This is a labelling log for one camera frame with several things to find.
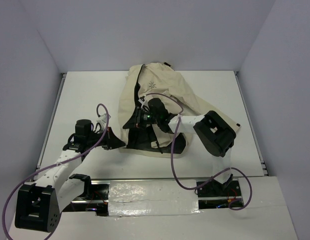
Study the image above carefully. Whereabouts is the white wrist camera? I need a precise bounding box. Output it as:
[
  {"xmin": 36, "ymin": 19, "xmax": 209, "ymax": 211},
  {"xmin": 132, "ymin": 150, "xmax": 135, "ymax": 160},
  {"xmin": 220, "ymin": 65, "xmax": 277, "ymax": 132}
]
[
  {"xmin": 138, "ymin": 95, "xmax": 148, "ymax": 108},
  {"xmin": 96, "ymin": 113, "xmax": 111, "ymax": 129}
]

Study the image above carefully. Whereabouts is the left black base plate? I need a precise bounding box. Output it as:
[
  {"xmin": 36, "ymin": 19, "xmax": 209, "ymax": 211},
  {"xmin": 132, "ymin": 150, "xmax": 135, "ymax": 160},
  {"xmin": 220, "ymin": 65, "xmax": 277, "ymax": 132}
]
[{"xmin": 63, "ymin": 181, "xmax": 110, "ymax": 217}]

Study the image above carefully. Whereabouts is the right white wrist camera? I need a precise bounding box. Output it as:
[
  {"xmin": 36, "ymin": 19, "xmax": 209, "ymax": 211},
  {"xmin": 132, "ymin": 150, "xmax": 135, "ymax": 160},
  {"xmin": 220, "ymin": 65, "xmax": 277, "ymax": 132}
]
[{"xmin": 138, "ymin": 95, "xmax": 148, "ymax": 108}]

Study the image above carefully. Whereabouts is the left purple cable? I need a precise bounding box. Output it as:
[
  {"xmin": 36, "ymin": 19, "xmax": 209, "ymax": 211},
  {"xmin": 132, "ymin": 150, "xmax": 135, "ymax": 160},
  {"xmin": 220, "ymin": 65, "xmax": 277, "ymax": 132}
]
[{"xmin": 1, "ymin": 103, "xmax": 111, "ymax": 240}]

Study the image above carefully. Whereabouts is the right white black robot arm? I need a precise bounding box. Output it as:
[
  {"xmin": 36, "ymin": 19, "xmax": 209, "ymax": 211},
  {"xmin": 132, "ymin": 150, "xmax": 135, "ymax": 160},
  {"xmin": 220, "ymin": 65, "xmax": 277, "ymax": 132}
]
[{"xmin": 122, "ymin": 97, "xmax": 236, "ymax": 196}]

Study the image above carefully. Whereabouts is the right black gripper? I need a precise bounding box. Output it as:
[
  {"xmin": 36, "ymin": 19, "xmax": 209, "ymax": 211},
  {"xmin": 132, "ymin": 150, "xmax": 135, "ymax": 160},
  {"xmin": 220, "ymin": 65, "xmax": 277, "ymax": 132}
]
[{"xmin": 123, "ymin": 106, "xmax": 160, "ymax": 131}]

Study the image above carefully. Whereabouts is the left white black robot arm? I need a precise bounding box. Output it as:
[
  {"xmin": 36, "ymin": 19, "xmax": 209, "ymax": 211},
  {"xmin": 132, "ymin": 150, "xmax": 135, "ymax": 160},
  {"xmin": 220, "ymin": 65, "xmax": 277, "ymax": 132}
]
[{"xmin": 14, "ymin": 119, "xmax": 125, "ymax": 233}]

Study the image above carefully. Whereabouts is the purple cable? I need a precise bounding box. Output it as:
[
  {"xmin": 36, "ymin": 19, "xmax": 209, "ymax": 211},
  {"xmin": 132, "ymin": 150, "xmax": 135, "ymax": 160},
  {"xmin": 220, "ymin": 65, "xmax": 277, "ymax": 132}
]
[
  {"xmin": 1, "ymin": 103, "xmax": 111, "ymax": 240},
  {"xmin": 142, "ymin": 92, "xmax": 253, "ymax": 212}
]

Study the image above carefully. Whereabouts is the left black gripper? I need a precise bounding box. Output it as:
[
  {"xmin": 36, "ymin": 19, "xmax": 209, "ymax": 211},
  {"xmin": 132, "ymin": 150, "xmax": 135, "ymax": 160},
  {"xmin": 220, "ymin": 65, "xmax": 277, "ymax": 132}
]
[{"xmin": 86, "ymin": 126, "xmax": 125, "ymax": 150}]

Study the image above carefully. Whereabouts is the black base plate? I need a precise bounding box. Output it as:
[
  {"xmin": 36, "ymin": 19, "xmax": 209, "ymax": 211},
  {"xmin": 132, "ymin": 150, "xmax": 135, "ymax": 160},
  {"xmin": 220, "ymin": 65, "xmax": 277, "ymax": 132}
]
[
  {"xmin": 63, "ymin": 181, "xmax": 110, "ymax": 217},
  {"xmin": 194, "ymin": 179, "xmax": 244, "ymax": 210}
]

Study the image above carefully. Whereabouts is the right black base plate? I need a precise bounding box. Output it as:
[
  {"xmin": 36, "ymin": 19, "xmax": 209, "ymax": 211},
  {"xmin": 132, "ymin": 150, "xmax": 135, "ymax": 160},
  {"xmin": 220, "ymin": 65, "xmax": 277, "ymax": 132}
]
[{"xmin": 194, "ymin": 179, "xmax": 244, "ymax": 210}]

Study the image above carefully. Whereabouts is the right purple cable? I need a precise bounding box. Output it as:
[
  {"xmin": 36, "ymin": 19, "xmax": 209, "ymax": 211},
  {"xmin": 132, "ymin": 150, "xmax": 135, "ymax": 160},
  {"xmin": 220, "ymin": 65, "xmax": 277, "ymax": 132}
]
[{"xmin": 142, "ymin": 92, "xmax": 253, "ymax": 212}]

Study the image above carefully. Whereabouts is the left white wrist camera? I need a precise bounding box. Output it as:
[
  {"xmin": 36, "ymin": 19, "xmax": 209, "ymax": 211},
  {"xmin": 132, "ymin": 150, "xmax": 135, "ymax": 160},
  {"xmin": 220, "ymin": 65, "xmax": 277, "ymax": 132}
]
[{"xmin": 96, "ymin": 113, "xmax": 111, "ymax": 129}]

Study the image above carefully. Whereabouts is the cream jacket with black zipper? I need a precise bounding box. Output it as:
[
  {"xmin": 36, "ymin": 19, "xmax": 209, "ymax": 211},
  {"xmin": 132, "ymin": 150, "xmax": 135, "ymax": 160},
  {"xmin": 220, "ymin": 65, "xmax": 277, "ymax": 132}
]
[{"xmin": 118, "ymin": 63, "xmax": 240, "ymax": 158}]

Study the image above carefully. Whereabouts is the white foam front board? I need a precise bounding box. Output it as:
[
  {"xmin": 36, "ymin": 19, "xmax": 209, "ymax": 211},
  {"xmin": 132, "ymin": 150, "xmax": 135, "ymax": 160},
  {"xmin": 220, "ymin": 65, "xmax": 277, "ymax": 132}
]
[{"xmin": 9, "ymin": 176, "xmax": 297, "ymax": 240}]

